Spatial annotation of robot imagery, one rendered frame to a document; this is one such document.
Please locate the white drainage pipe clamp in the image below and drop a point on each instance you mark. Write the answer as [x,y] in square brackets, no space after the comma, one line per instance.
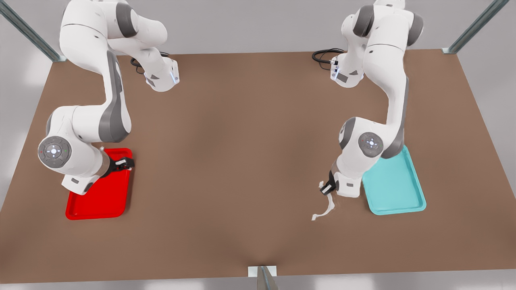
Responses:
[329,206]

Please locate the teal rectangular tray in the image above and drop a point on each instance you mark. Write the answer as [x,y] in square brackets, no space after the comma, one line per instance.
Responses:
[397,189]

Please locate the red rectangular tray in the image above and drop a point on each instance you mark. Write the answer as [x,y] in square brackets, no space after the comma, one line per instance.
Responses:
[102,197]

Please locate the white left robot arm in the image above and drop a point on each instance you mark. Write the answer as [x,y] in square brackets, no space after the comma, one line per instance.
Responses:
[383,60]

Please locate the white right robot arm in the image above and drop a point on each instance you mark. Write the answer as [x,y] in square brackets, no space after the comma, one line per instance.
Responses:
[88,121]

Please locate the silver frame post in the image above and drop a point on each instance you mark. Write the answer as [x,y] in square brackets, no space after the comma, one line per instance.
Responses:
[28,30]
[264,278]
[475,26]

